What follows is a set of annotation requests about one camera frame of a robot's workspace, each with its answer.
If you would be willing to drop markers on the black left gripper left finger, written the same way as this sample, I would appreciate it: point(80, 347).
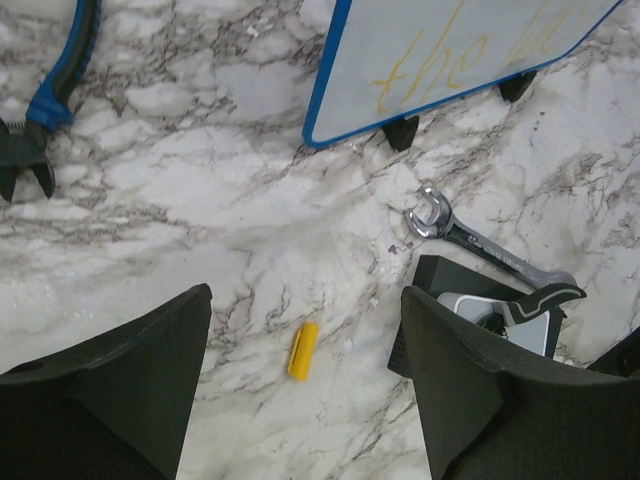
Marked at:
point(116, 406)

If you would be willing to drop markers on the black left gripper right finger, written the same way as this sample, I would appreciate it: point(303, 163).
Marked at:
point(492, 410)

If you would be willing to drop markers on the yellow marker cap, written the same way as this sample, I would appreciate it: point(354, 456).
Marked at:
point(302, 352)

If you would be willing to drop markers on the blue framed whiteboard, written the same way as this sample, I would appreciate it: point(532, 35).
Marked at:
point(385, 60)

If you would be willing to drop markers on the white rounded pad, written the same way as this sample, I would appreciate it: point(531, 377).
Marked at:
point(532, 335)

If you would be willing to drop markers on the chrome combination wrench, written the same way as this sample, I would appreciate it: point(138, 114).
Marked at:
point(443, 224)

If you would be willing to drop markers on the black grey wire stripper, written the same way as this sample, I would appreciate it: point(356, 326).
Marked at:
point(531, 306)

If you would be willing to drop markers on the black network switch box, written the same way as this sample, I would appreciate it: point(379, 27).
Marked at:
point(435, 275)

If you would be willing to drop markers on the blue handled cutting pliers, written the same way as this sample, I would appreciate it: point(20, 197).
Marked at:
point(23, 145)

